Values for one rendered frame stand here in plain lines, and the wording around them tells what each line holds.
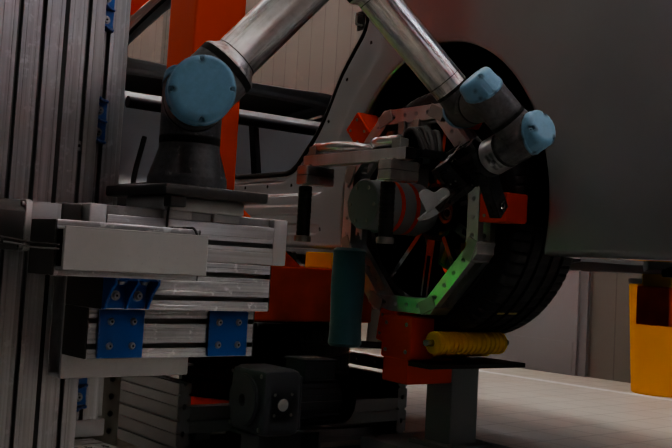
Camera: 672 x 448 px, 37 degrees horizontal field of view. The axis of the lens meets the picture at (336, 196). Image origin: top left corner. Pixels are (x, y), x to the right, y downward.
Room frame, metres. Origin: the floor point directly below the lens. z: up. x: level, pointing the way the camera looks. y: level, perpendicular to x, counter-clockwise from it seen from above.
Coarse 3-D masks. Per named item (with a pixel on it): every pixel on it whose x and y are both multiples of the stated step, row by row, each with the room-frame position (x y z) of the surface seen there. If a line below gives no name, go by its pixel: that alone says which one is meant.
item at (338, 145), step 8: (400, 128) 2.64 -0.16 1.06; (320, 144) 2.62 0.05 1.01; (328, 144) 2.59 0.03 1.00; (336, 144) 2.57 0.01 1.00; (344, 144) 2.56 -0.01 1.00; (352, 144) 2.56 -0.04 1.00; (360, 144) 2.56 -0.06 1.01; (368, 144) 2.57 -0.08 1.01; (312, 152) 2.64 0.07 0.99; (320, 152) 2.63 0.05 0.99
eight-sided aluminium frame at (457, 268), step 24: (384, 120) 2.70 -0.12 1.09; (408, 120) 2.62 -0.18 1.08; (432, 120) 2.57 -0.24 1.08; (456, 144) 2.47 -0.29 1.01; (360, 168) 2.79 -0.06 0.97; (480, 192) 2.41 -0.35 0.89; (360, 240) 2.83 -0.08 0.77; (480, 240) 2.41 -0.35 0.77; (456, 264) 2.46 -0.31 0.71; (480, 264) 2.45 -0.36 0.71; (384, 288) 2.74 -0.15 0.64; (456, 288) 2.51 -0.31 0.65; (408, 312) 2.59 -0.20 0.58; (432, 312) 2.53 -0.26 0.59
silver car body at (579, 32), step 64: (448, 0) 2.66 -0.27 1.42; (512, 0) 2.47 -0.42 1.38; (576, 0) 2.30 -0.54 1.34; (640, 0) 2.16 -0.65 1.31; (128, 64) 4.97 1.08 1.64; (384, 64) 2.87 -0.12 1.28; (512, 64) 2.46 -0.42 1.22; (576, 64) 2.30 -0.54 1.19; (640, 64) 2.16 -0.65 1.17; (128, 128) 4.76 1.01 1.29; (256, 128) 5.01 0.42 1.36; (320, 128) 3.18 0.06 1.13; (576, 128) 2.29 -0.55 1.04; (640, 128) 2.15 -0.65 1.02; (320, 192) 3.13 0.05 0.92; (576, 192) 2.29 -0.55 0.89; (640, 192) 2.15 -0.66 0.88; (576, 256) 2.29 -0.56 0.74; (640, 256) 2.15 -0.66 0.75
